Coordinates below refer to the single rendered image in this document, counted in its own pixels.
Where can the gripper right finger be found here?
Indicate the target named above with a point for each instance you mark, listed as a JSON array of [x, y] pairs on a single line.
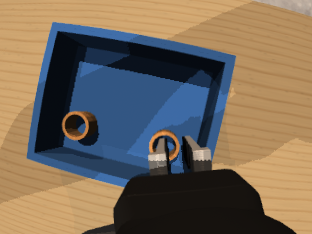
[[196, 158]]

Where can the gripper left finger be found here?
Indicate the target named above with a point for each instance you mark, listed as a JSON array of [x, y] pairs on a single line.
[[159, 160]]

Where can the bronze bushing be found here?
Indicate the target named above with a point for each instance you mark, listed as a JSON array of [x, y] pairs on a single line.
[[174, 152], [69, 125]]

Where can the dark blue crate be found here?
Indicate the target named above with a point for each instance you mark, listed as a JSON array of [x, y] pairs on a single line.
[[135, 85]]

